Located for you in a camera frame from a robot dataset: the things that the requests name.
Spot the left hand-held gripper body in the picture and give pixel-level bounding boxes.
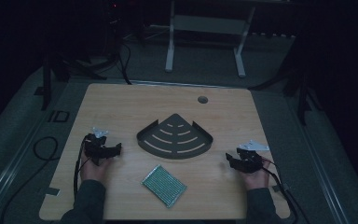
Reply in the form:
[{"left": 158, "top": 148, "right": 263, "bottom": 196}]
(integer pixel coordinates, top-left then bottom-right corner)
[{"left": 83, "top": 126, "right": 110, "bottom": 166}]

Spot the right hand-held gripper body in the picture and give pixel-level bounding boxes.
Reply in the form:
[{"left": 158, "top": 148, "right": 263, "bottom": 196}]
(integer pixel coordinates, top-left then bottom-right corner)
[{"left": 236, "top": 139, "right": 270, "bottom": 175}]

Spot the person's left hand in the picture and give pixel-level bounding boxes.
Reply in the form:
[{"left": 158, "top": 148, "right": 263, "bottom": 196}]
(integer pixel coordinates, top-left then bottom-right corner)
[{"left": 79, "top": 152, "right": 114, "bottom": 185}]

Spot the person's right hand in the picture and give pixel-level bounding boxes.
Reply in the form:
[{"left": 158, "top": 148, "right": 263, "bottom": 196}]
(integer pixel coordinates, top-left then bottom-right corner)
[{"left": 240, "top": 158, "right": 272, "bottom": 191}]

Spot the black metal corner shelf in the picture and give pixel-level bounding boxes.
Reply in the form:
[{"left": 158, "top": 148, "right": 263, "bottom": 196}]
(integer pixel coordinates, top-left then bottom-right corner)
[{"left": 136, "top": 113, "right": 214, "bottom": 161}]

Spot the green scouring pad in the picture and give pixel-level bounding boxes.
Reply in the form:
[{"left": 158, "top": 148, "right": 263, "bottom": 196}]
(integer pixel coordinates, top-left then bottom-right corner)
[{"left": 141, "top": 164, "right": 188, "bottom": 209}]

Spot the black metal stand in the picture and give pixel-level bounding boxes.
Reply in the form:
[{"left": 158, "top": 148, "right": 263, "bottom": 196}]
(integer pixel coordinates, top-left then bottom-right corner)
[
  {"left": 247, "top": 46, "right": 323, "bottom": 127},
  {"left": 40, "top": 50, "right": 108, "bottom": 112}
]

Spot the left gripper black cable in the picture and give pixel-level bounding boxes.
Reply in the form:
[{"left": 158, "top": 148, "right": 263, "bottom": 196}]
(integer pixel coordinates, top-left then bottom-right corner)
[{"left": 73, "top": 137, "right": 91, "bottom": 201}]

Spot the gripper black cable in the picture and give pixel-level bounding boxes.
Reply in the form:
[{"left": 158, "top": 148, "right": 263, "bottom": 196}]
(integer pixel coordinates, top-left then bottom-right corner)
[
  {"left": 260, "top": 157, "right": 300, "bottom": 224},
  {"left": 73, "top": 137, "right": 91, "bottom": 201}
]

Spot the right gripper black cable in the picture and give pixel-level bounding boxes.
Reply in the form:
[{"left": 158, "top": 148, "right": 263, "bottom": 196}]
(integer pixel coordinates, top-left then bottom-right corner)
[{"left": 260, "top": 157, "right": 300, "bottom": 224}]

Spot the black floor cable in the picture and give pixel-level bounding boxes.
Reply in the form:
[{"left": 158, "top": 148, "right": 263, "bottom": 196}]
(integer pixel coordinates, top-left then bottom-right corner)
[{"left": 0, "top": 135, "right": 60, "bottom": 224}]

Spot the black hanging cable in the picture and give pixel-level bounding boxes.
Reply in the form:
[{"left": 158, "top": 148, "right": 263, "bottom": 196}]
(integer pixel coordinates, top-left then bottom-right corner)
[{"left": 117, "top": 38, "right": 134, "bottom": 86}]

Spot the white metal stand frame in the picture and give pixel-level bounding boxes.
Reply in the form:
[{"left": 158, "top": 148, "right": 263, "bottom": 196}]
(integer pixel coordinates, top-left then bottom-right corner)
[{"left": 164, "top": 0, "right": 257, "bottom": 79}]

